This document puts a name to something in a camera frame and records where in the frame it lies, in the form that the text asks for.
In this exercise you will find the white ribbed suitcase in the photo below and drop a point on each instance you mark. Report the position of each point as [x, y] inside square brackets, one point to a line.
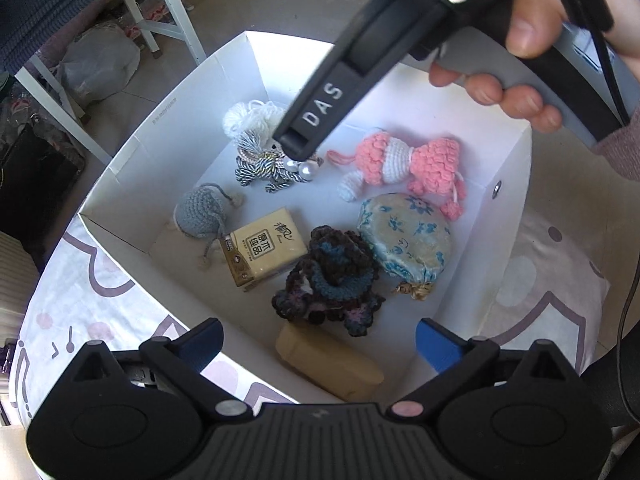
[12, 285]

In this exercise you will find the black box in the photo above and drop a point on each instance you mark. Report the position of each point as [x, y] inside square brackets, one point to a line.
[35, 175]

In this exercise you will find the white plastic bag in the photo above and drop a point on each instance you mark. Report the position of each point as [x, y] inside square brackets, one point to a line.
[100, 60]

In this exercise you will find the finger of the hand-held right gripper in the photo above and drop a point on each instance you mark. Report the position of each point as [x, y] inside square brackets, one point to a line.
[320, 105]

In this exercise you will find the white shoe box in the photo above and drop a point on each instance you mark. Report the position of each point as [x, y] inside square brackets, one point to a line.
[210, 90]

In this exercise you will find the blue floral fabric pouch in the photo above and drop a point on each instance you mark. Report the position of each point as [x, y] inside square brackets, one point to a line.
[405, 240]

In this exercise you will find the person's right hand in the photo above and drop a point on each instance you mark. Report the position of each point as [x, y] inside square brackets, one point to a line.
[530, 25]

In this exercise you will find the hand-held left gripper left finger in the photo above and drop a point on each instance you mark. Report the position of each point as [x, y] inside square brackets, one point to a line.
[200, 347]

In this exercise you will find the white yarn pompom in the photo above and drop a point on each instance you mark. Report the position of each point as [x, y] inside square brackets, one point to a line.
[240, 117]

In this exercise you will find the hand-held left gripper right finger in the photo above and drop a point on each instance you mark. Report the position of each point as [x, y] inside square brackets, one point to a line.
[440, 347]

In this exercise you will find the pink crochet doll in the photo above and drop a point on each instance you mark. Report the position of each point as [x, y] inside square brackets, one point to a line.
[385, 160]

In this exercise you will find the grey crochet mouse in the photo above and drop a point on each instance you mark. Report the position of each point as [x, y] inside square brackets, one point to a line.
[200, 210]

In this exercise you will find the tan printed small box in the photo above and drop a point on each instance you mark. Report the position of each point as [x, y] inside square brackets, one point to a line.
[270, 250]

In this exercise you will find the pink patterned fabric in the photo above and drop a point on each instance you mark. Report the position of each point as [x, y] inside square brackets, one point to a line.
[160, 10]

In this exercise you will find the dark crochet octopus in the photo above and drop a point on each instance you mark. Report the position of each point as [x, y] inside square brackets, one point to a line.
[335, 265]

